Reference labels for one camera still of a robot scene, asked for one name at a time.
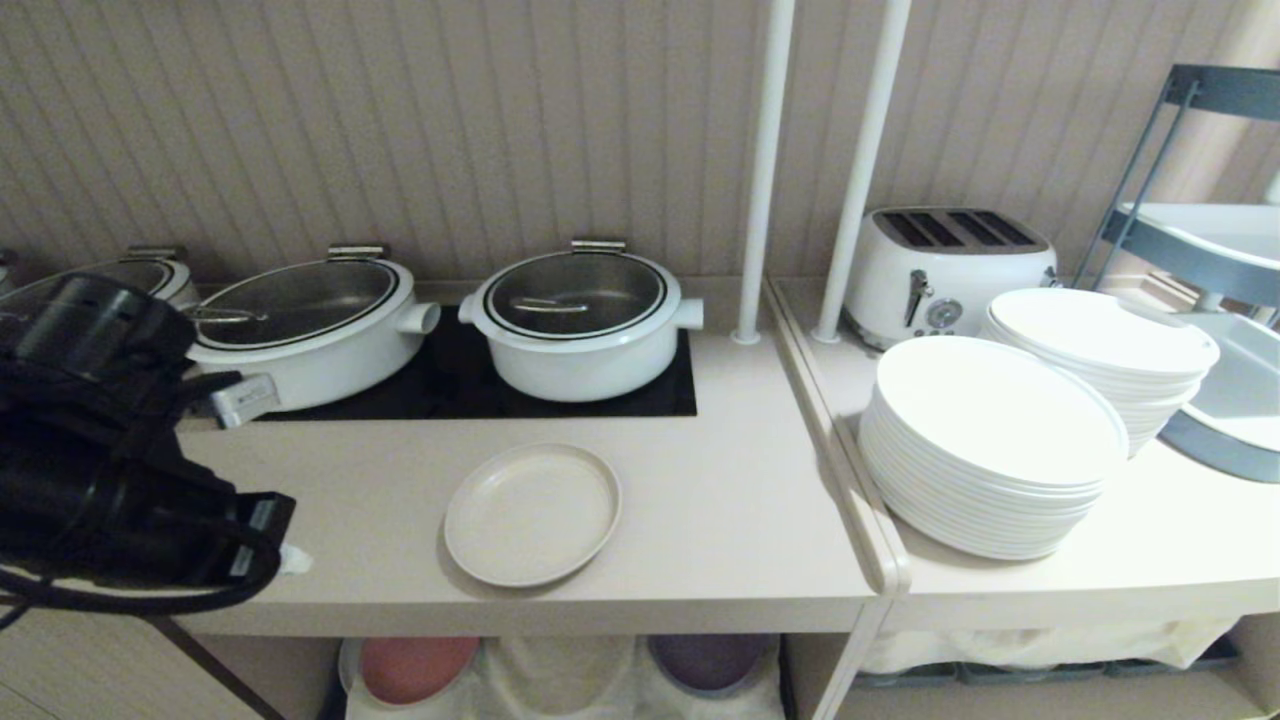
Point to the pink plate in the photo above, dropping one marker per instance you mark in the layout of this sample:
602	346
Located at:
415	665

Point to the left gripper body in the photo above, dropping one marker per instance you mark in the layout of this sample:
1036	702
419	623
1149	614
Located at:
190	520

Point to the large white cooking pot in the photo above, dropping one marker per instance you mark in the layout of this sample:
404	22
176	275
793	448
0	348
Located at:
330	365

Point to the beige round plate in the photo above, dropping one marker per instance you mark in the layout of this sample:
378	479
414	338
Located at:
532	515

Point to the white shelf pole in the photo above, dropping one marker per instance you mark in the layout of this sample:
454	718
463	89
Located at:
860	170
765	170

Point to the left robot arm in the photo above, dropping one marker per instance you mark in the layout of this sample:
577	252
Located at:
70	340

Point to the white four-slot toaster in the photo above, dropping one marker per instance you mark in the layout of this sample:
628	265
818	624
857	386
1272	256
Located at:
930	275

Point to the white cloth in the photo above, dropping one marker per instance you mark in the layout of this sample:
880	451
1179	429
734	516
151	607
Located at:
1050	645

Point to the tall white plate stack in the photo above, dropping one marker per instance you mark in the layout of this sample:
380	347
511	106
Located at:
990	420

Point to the grey tiered cart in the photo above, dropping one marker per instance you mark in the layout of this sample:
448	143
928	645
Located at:
1215	250

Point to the black induction cooktop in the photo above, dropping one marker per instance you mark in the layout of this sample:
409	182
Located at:
460	385

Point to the glass pot lid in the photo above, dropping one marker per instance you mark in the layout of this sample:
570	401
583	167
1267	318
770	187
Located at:
300	300
575	293

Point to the purple plate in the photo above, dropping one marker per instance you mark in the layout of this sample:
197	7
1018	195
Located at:
712	660

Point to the short white plate stack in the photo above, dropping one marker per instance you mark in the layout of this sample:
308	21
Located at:
1100	335

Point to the white pot at far left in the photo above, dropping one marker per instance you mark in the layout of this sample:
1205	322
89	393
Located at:
120	270

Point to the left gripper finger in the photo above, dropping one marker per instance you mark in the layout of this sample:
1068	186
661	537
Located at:
296	560

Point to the beige side table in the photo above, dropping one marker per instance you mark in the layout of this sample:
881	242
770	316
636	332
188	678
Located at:
1180	540

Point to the small white cooking pot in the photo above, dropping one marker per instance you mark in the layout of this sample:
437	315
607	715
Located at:
585	365

